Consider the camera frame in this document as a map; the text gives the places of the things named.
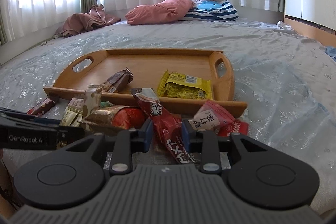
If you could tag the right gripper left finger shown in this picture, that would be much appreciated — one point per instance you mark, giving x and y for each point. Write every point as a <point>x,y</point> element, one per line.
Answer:
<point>127,143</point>

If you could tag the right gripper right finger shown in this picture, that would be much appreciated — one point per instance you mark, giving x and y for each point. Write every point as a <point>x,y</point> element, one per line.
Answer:
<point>204,142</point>

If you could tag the pink white cake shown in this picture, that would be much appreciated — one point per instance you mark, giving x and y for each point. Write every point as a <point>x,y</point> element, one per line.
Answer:
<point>211,116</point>

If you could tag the gold red nut packet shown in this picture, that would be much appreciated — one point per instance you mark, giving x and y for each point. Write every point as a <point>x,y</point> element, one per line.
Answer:
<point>112,120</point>

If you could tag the dark red chocolate bar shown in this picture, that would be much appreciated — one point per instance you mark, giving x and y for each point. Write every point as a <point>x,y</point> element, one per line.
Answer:
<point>42,107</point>

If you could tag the red black long snack bar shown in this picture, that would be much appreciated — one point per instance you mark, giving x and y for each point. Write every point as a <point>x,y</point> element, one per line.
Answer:
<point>167,126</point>

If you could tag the green snack packet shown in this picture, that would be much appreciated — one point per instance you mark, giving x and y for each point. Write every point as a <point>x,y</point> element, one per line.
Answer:
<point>106,104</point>

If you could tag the white gold dotted candy packet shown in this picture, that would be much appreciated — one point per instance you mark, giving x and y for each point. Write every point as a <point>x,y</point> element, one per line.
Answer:
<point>92,99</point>

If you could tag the gold foil snack bar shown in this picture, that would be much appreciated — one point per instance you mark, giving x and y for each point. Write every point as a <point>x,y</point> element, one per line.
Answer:
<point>73,113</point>

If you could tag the yellow snack packet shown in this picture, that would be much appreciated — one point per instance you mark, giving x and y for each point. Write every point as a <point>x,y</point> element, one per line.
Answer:
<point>179,85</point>

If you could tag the red Biscoff biscuit packet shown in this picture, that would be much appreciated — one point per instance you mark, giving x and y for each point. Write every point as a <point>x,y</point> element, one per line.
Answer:
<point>236,126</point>

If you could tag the brown almond chocolate bar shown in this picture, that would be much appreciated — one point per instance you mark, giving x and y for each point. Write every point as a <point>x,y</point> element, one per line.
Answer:
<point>117,82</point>

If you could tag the wooden serving tray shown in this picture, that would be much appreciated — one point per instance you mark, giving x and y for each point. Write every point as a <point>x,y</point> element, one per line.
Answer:
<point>148,66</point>

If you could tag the snowflake bedspread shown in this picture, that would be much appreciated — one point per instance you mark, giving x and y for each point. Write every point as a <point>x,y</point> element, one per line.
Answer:
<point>287,80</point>

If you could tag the mauve crumpled cloth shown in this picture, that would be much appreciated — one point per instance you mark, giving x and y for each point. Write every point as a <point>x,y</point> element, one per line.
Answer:
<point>83,22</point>

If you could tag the blue striped pillow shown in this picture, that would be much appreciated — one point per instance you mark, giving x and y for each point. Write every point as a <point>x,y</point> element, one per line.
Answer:
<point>211,10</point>

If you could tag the pink pillow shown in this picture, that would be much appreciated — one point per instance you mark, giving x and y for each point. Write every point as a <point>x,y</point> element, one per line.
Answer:
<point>161,13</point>

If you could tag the crumpled clear plastic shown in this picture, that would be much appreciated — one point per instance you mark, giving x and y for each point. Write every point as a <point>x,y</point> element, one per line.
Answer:
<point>283,26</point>

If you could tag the blue clothes pile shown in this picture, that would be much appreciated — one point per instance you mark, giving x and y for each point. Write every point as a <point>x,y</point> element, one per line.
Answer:
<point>331,52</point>

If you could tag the wooden bed frame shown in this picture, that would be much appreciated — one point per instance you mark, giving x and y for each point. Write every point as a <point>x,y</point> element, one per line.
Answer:
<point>309,30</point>

